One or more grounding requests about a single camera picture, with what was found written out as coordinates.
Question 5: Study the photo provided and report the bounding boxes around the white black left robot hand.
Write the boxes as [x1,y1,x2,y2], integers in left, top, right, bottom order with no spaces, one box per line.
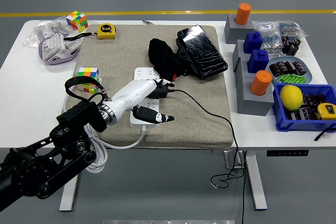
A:
[104,78,176,125]

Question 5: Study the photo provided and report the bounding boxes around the black power adapter plug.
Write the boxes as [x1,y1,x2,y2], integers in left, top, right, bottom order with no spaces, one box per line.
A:
[150,84,172,100]

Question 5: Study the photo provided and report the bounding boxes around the thin black adapter cord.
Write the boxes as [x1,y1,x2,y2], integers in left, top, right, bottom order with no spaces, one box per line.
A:
[167,89,249,224]

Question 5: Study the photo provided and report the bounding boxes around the white power strip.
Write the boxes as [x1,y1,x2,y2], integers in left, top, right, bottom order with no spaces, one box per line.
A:
[130,66,162,130]

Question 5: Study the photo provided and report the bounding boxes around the grey-brown fabric mat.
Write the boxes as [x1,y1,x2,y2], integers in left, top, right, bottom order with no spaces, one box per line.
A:
[59,24,235,151]

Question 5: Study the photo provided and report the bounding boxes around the colourful puzzle cube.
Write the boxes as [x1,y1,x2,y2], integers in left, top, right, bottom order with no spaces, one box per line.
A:
[65,10,89,32]
[75,66,102,94]

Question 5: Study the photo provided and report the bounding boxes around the crumpled black cloth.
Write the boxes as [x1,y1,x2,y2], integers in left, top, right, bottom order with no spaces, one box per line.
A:
[148,37,191,83]

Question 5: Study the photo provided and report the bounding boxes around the black plastic holder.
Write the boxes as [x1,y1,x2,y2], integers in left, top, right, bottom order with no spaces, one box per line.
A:
[175,37,197,77]

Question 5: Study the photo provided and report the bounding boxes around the yellow tape measure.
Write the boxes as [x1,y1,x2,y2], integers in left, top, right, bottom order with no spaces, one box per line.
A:
[70,23,117,40]
[314,102,336,121]

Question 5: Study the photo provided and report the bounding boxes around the purple shallow tray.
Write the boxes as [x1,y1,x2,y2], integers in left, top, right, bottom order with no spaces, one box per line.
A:
[38,33,81,67]

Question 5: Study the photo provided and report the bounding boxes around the glossy black case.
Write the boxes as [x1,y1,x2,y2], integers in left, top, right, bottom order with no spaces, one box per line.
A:
[176,25,228,79]

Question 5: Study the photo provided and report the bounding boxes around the white plastic socket parts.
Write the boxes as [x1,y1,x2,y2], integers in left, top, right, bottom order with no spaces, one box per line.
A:
[41,34,81,60]

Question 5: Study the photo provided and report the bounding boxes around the clear bag of white parts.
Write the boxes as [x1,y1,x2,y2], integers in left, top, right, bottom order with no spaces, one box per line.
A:
[24,16,74,48]

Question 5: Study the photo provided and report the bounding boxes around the grey block with hole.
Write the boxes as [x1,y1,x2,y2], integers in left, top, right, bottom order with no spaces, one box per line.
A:
[235,73,274,116]
[232,39,253,72]
[233,57,257,78]
[224,14,255,44]

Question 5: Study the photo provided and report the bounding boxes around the white table leg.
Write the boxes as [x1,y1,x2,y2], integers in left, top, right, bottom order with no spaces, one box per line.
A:
[59,174,79,211]
[245,150,268,211]

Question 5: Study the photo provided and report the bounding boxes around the orange cylinder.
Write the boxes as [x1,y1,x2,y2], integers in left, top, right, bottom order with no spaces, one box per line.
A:
[249,70,273,96]
[234,3,253,25]

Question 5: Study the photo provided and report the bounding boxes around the blue square peg block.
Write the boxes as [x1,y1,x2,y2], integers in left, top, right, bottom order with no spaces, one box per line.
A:
[243,30,264,54]
[247,49,270,74]

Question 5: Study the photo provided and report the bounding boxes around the dark cylindrical capacitor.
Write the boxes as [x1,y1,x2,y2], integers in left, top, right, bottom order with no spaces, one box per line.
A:
[285,60,297,74]
[292,60,307,76]
[275,60,289,74]
[269,62,282,77]

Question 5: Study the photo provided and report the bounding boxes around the clear bag of small parts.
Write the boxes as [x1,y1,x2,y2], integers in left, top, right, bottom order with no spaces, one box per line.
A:
[252,20,284,50]

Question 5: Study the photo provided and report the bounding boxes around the yellow lemon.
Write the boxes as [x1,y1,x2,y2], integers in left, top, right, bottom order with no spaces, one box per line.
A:
[279,84,304,111]

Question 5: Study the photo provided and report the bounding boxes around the green plastic pieces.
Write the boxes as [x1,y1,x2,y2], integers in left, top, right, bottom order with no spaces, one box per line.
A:
[275,73,307,84]

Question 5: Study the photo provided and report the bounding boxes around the dark capacitors heap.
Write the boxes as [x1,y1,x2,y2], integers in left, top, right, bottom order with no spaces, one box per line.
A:
[281,34,302,56]
[285,93,328,121]

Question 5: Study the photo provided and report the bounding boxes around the black table control panel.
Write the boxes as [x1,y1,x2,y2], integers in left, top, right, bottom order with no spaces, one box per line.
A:
[267,150,310,157]

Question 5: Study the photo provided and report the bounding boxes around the clear bag of blue rings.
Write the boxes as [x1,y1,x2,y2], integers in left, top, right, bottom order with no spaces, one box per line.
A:
[277,20,309,38]

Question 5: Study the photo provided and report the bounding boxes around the blue plastic bin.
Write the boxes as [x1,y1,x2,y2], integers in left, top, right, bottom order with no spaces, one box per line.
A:
[272,82,336,132]

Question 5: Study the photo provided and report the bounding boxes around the grey-blue oval plate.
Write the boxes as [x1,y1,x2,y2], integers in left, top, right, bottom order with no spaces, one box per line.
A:
[265,56,313,85]

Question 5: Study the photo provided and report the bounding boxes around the silver metal bracket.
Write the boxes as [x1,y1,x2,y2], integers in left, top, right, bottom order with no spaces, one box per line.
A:
[223,150,249,169]

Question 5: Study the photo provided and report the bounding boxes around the black wrist strap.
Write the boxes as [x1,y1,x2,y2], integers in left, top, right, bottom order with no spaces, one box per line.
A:
[314,126,336,142]

